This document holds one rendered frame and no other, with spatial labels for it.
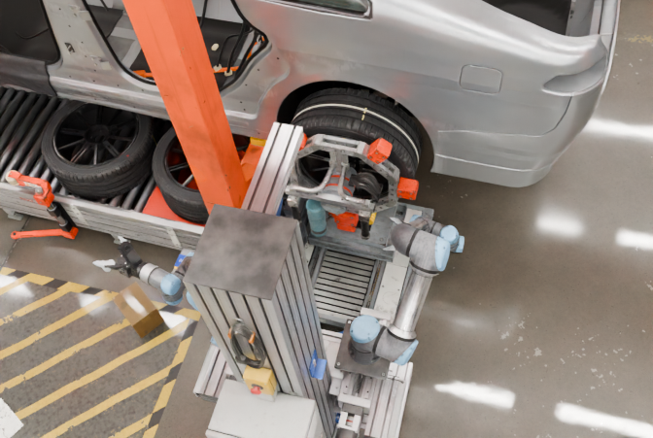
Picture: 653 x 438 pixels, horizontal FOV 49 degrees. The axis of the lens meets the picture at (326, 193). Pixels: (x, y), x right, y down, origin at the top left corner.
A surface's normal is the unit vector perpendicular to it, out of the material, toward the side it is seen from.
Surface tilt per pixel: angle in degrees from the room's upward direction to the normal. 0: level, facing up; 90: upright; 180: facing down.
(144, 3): 90
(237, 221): 0
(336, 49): 90
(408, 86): 90
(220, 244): 0
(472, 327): 0
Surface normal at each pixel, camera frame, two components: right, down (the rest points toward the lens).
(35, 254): -0.07, -0.54
